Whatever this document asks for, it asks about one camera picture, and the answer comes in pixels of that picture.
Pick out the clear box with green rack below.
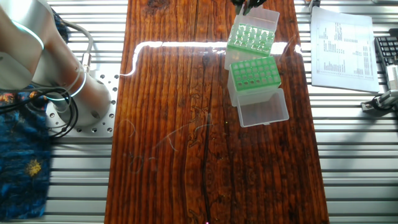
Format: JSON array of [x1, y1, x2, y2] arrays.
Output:
[[226, 55, 290, 128], [223, 6, 280, 71]]

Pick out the printed white paper sheet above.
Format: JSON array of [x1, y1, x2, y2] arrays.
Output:
[[310, 6, 381, 93]]

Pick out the black keyboard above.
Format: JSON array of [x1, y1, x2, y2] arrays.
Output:
[[374, 35, 398, 68]]

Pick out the brown wooden board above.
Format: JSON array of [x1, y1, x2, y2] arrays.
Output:
[[104, 0, 330, 224]]

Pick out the blue starry painted cloth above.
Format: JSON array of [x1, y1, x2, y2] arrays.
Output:
[[0, 6, 70, 222]]

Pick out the aluminium post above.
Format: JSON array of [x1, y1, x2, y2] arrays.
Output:
[[306, 0, 322, 13]]

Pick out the silver camera with black cable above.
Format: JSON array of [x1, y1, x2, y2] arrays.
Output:
[[384, 63, 398, 91]]

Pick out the black camera cable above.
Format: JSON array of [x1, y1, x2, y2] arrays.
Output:
[[371, 95, 388, 112]]

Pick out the grey robot cable with connector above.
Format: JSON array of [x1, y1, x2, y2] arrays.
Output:
[[62, 20, 95, 72]]

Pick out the aluminium camera bracket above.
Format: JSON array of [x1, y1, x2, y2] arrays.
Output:
[[360, 90, 398, 113]]

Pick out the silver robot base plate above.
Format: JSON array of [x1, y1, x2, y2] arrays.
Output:
[[45, 70, 118, 138]]

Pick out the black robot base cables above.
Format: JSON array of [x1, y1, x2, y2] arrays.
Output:
[[0, 86, 80, 138]]

